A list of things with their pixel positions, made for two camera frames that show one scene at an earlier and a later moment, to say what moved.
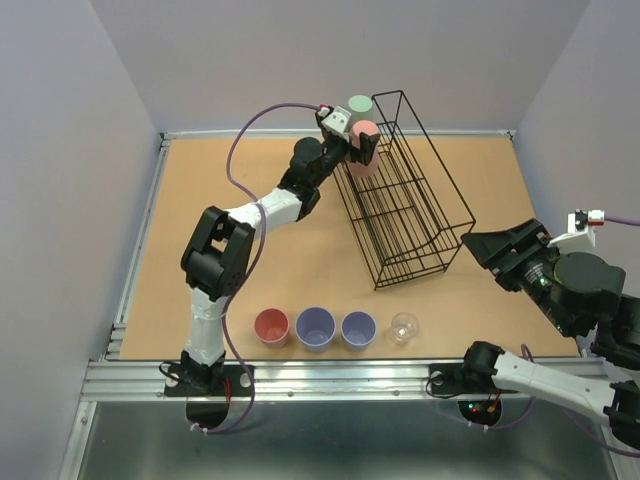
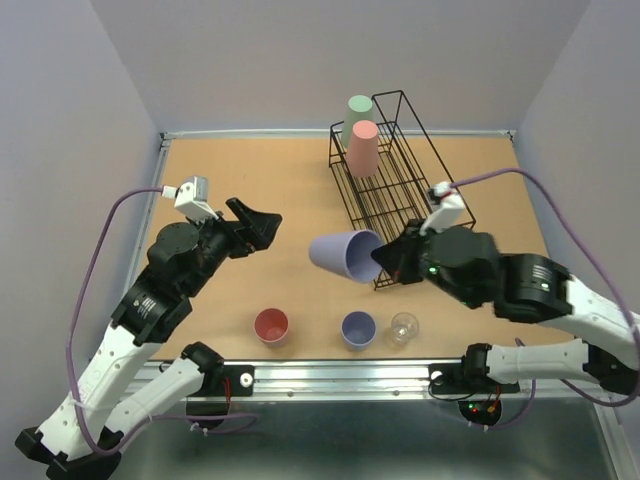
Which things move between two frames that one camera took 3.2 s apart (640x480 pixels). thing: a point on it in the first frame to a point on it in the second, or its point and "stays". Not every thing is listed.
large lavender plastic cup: x=315 y=328 to x=348 y=254
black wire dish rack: x=407 y=217 stays
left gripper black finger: x=366 y=148 to x=259 y=228
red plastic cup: x=271 y=326 stays
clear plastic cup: x=404 y=327 stays
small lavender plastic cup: x=358 y=329 stays
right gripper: x=494 y=247 to x=393 y=256
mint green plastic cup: x=360 y=108 stays
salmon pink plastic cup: x=356 y=168 stays
